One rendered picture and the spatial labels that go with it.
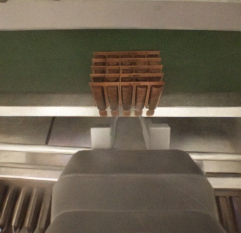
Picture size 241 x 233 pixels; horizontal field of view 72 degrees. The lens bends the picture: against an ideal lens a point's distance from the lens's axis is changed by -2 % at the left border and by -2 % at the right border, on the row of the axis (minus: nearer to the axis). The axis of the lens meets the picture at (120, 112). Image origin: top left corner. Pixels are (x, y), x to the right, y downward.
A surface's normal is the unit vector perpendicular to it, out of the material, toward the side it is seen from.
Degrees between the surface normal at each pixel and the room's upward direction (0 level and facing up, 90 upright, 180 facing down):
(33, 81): 2
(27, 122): 90
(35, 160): 90
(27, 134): 90
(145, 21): 90
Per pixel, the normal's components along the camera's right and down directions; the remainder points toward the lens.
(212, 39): 0.00, 0.86
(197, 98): 0.00, -0.51
